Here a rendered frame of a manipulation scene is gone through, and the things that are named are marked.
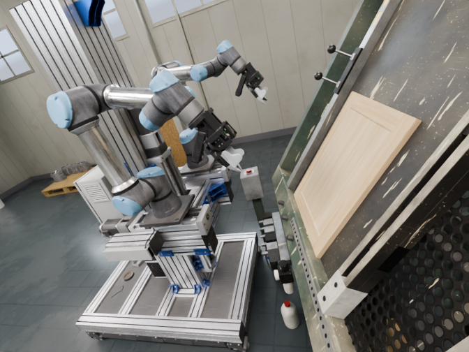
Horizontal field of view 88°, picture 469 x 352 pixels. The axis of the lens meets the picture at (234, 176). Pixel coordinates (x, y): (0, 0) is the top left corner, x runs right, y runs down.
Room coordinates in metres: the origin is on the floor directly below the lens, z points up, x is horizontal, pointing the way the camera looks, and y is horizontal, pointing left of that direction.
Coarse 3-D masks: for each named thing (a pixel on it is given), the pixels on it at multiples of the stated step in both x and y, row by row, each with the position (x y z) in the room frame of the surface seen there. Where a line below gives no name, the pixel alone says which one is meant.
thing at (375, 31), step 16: (384, 0) 1.11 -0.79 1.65; (400, 0) 1.05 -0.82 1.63; (384, 16) 1.06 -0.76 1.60; (368, 32) 1.10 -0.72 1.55; (368, 48) 1.07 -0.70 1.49; (352, 80) 1.08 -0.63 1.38; (336, 96) 1.10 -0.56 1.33; (336, 112) 1.10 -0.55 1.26; (320, 128) 1.11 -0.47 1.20; (304, 160) 1.12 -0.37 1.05
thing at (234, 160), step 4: (224, 152) 0.69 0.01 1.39; (228, 152) 0.68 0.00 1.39; (224, 156) 0.69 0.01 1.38; (228, 156) 0.69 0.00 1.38; (232, 156) 0.68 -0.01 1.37; (236, 156) 0.68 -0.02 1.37; (240, 156) 0.67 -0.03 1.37; (228, 160) 0.69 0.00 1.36; (232, 160) 0.68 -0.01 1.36; (236, 160) 0.68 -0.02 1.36; (240, 160) 0.68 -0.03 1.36; (232, 164) 0.68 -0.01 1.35; (236, 164) 0.68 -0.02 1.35; (232, 168) 0.68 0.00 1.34; (236, 168) 0.68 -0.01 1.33; (240, 172) 0.69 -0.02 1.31
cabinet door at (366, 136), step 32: (352, 96) 1.00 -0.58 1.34; (352, 128) 0.88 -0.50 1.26; (384, 128) 0.70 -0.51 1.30; (416, 128) 0.60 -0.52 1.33; (320, 160) 0.99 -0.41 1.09; (352, 160) 0.77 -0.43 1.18; (384, 160) 0.62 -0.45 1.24; (320, 192) 0.85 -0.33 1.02; (352, 192) 0.67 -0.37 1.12; (320, 224) 0.73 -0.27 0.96; (320, 256) 0.65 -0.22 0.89
